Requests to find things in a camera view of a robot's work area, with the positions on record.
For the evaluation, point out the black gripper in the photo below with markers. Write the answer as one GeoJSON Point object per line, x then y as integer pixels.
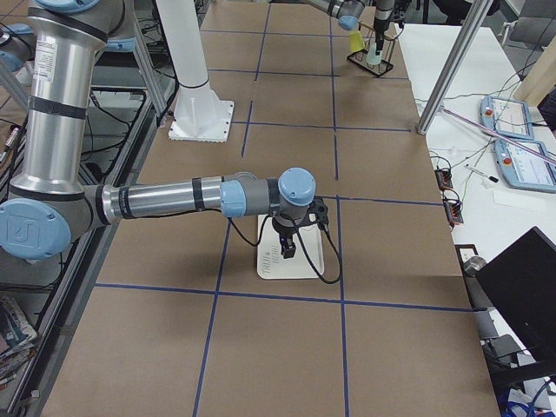
{"type": "Point", "coordinates": [380, 27]}
{"type": "Point", "coordinates": [284, 234]}

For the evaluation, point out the pale green cup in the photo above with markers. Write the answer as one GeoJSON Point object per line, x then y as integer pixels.
{"type": "Point", "coordinates": [373, 58]}

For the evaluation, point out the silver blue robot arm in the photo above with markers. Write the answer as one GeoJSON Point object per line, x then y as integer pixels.
{"type": "Point", "coordinates": [347, 13]}
{"type": "Point", "coordinates": [48, 208]}

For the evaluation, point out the yellow cup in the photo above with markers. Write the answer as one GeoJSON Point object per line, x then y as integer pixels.
{"type": "Point", "coordinates": [356, 41]}

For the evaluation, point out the upper black orange connector box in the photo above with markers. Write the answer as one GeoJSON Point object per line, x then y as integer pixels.
{"type": "Point", "coordinates": [444, 178]}

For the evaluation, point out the black orange connector box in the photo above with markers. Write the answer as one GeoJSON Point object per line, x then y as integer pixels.
{"type": "Point", "coordinates": [453, 210]}
{"type": "Point", "coordinates": [444, 178]}

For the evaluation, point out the upper teach pendant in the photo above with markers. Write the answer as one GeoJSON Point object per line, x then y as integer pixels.
{"type": "Point", "coordinates": [507, 117]}

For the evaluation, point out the black marker pen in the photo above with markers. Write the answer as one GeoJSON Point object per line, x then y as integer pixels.
{"type": "Point", "coordinates": [490, 178]}

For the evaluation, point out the lower black orange connector box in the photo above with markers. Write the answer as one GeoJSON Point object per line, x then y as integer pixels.
{"type": "Point", "coordinates": [453, 210]}

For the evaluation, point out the silver metal cylinder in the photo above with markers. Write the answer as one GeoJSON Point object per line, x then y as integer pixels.
{"type": "Point", "coordinates": [473, 265]}

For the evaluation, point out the black laptop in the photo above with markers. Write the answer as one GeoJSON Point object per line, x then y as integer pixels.
{"type": "Point", "coordinates": [520, 283]}

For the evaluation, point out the stack of magazines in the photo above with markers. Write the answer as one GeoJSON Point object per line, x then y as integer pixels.
{"type": "Point", "coordinates": [18, 339]}

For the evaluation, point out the black wire cup rack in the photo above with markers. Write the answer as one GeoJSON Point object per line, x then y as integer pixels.
{"type": "Point", "coordinates": [364, 52]}

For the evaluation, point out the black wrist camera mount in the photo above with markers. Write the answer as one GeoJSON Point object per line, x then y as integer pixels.
{"type": "Point", "coordinates": [317, 214]}

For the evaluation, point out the aluminium frame post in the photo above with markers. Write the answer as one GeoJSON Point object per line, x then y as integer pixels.
{"type": "Point", "coordinates": [474, 19]}

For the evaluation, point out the white camera mast with base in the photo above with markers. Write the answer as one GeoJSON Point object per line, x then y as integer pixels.
{"type": "Point", "coordinates": [199, 114]}

